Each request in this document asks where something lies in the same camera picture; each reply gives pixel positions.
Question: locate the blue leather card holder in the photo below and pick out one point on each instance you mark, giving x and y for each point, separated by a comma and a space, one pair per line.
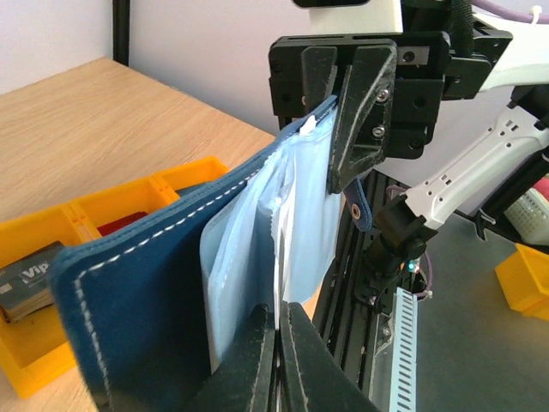
151, 310

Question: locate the yellow triple storage bin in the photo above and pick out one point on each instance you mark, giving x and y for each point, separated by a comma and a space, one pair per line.
34, 348

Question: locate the yellow bin at right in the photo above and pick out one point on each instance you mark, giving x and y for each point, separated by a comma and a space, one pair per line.
524, 278

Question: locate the black card stack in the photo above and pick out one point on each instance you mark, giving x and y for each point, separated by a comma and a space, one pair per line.
24, 287

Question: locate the light blue cable duct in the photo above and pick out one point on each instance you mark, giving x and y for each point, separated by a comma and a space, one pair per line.
403, 383

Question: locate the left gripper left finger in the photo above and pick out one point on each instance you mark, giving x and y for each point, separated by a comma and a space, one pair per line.
245, 379

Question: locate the white mesh basket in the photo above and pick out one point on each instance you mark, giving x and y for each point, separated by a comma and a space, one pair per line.
529, 214

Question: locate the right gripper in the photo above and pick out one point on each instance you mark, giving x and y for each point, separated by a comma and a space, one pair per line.
364, 105

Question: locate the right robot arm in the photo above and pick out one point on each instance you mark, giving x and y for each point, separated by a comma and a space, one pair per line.
489, 47

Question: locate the red card stack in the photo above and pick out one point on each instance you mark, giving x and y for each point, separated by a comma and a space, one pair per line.
113, 226

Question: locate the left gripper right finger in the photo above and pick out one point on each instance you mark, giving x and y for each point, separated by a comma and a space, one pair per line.
310, 379

